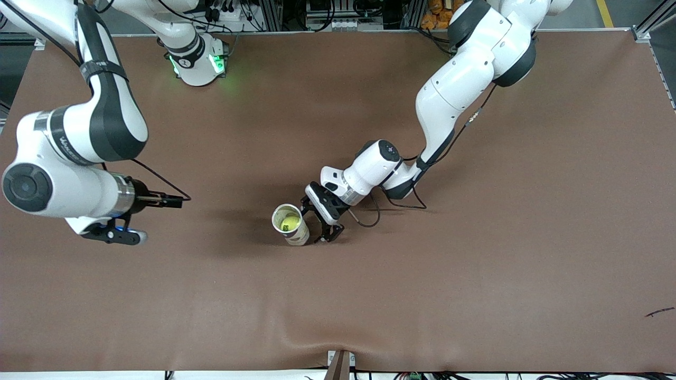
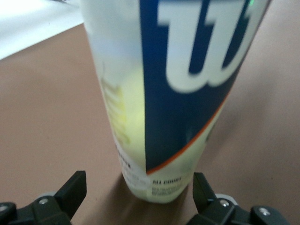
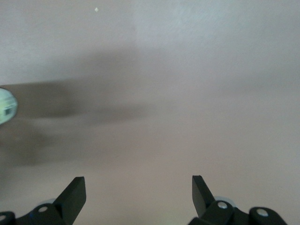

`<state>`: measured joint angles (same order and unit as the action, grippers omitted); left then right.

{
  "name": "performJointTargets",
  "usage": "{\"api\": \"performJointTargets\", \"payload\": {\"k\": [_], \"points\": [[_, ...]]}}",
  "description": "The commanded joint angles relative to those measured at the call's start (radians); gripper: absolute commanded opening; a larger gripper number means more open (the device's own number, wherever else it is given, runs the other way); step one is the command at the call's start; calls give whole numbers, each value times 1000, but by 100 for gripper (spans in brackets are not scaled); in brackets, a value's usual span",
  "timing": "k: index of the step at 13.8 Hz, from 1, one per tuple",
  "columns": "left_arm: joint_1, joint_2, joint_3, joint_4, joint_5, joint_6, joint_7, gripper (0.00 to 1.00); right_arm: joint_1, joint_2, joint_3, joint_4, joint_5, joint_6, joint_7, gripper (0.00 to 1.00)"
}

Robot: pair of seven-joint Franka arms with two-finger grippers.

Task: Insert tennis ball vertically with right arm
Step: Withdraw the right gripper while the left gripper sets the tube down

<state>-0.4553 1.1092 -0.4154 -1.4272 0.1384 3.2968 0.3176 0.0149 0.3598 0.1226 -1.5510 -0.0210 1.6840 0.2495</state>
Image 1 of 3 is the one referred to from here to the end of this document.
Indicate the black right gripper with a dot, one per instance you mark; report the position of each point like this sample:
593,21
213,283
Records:
140,192

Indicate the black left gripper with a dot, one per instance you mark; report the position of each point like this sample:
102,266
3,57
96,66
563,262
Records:
334,224

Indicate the white paper cup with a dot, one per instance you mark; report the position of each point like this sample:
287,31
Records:
298,237

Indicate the yellow tennis ball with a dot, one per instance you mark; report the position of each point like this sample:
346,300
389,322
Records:
290,219

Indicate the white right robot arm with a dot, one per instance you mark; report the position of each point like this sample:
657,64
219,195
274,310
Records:
68,195

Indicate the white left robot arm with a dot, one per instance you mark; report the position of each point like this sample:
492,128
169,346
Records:
454,89

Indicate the brown table mat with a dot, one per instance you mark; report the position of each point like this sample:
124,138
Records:
369,290

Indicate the white power strip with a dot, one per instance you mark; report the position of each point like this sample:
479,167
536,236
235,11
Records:
235,15

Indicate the orange background items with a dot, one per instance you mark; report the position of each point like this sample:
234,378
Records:
438,15

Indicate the small black scrap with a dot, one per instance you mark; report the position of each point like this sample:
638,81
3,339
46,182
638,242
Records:
660,311

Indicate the metal table edge bracket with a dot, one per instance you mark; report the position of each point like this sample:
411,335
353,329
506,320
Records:
338,364

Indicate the aluminium frame posts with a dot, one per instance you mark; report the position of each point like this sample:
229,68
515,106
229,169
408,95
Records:
272,16

